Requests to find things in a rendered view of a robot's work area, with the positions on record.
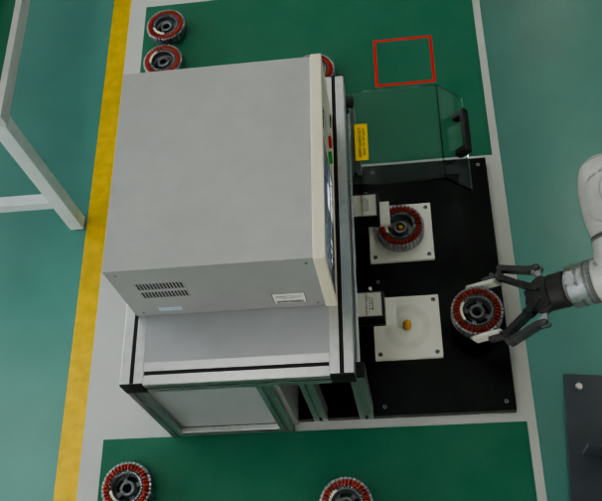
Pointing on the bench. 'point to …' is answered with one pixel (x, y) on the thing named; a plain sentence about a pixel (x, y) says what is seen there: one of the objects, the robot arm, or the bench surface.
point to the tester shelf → (255, 322)
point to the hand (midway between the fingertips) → (479, 312)
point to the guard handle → (463, 132)
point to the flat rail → (355, 274)
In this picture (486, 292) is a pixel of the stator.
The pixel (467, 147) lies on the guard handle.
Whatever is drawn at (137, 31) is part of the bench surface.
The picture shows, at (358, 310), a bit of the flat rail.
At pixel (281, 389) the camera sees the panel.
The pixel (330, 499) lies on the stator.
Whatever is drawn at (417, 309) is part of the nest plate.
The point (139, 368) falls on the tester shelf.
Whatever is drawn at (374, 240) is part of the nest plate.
